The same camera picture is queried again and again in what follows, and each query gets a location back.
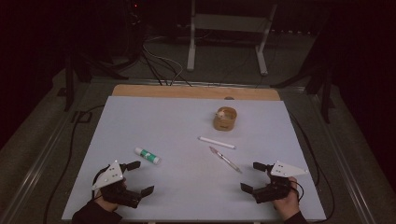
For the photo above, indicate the white green glue stick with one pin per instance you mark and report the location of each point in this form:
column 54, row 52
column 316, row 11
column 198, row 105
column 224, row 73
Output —
column 147, row 155

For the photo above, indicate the metal floor rail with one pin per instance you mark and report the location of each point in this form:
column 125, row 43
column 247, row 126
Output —
column 31, row 174
column 342, row 174

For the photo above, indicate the black metal stand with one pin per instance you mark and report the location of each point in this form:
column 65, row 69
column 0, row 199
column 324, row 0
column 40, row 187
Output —
column 326, row 96
column 70, row 84

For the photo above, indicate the white pen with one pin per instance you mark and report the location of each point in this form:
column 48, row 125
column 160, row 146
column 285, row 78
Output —
column 217, row 142

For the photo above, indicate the person's left hand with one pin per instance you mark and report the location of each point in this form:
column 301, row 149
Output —
column 107, row 207

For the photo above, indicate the person's right hand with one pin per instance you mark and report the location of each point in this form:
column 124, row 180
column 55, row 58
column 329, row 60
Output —
column 289, row 205

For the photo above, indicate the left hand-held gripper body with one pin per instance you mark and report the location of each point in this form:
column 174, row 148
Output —
column 109, row 177

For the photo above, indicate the small white object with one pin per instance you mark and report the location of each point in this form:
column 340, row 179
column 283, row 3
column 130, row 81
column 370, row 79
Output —
column 220, row 115

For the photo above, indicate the tan round pen holder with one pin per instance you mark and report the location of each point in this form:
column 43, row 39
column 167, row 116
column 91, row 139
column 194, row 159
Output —
column 224, row 123

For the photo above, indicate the black equipment rack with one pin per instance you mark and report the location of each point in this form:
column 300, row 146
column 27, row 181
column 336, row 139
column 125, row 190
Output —
column 134, row 28

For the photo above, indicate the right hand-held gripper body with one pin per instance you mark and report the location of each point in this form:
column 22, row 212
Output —
column 286, row 169

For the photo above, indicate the clear plastic pen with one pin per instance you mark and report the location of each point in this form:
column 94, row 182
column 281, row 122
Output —
column 225, row 159

